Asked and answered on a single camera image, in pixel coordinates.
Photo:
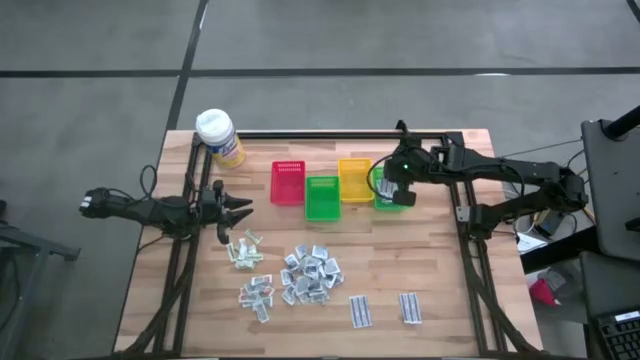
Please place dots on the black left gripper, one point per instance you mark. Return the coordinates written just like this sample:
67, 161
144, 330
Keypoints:
216, 214

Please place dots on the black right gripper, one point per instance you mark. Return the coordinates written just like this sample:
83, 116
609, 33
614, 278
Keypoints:
412, 160

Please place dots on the blue striped bandage packet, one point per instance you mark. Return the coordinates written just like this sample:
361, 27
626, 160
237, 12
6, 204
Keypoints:
386, 187
410, 308
360, 311
383, 198

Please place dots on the small paper scrap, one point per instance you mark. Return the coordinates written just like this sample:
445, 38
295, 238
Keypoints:
337, 279

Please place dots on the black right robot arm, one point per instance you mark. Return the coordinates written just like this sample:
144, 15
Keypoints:
500, 167

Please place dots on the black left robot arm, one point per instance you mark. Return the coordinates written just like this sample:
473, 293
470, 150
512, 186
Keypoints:
150, 212

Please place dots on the small black clamp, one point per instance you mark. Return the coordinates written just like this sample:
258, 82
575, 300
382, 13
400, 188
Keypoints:
400, 125

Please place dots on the green plastic basket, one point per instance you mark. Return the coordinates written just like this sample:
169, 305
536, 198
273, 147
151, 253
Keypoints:
385, 207
322, 200

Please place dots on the red plastic basket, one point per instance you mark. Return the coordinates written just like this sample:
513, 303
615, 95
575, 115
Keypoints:
287, 185

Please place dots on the yellow plastic basket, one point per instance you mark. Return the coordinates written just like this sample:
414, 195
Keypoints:
356, 181

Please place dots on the yellow Lysol wipes canister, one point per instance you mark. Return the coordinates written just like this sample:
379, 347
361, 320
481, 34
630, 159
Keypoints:
220, 140

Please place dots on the pile of crumpled newspaper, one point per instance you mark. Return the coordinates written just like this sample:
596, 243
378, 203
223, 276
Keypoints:
320, 298
303, 283

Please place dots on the white paper sheet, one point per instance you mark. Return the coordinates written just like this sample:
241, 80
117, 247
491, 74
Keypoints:
530, 242

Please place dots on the black power supply box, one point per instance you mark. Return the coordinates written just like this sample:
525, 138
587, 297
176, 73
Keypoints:
550, 227

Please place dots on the black desk beam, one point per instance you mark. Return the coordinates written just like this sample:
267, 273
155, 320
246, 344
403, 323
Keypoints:
555, 252

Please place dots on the red crumpled object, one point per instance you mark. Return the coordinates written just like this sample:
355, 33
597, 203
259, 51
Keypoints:
542, 295

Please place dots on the grey metal stand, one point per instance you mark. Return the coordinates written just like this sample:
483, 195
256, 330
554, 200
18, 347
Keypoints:
35, 247

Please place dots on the dark grey desk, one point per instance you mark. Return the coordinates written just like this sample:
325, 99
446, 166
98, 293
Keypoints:
615, 200

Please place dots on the black pole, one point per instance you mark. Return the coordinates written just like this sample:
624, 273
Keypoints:
625, 122

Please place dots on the black keyboard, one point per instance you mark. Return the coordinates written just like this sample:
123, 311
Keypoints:
622, 340

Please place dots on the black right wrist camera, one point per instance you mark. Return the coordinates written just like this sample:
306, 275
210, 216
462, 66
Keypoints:
404, 196

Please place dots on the grey metal mount plate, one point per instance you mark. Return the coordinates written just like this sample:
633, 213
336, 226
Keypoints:
464, 214

